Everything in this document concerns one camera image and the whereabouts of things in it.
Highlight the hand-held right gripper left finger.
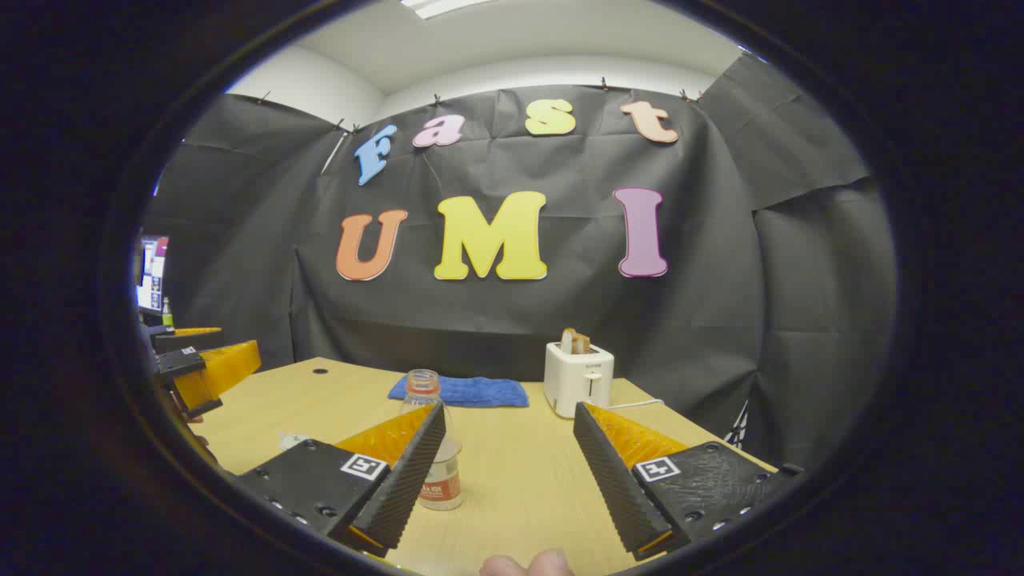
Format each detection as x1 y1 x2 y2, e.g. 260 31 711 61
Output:
236 402 447 558

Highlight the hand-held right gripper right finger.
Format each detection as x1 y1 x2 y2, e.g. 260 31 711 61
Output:
574 402 805 561

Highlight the clear water bottle red label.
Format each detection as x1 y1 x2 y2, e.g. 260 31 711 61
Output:
398 369 463 511

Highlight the computer monitor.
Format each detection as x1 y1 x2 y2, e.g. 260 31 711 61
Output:
136 235 170 313

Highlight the white toaster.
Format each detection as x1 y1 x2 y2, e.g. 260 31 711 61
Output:
544 340 615 418

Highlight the blue towel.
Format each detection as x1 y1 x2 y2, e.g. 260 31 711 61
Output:
388 375 530 409

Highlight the black backdrop cloth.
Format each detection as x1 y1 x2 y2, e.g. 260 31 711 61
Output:
144 56 897 473

